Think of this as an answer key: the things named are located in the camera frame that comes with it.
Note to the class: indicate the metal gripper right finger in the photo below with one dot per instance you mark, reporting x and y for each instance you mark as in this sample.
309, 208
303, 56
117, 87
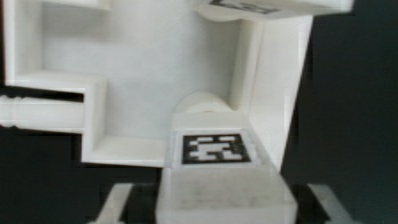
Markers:
321, 207

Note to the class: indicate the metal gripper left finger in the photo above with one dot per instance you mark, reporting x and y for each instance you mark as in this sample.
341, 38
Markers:
129, 205

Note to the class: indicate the white chair leg block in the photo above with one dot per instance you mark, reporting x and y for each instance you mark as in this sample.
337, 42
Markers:
223, 187

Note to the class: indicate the white chair seat tray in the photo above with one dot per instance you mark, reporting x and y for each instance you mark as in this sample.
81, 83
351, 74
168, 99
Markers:
186, 69

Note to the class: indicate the white chair leg short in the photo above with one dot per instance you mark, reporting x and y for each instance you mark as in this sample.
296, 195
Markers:
273, 8

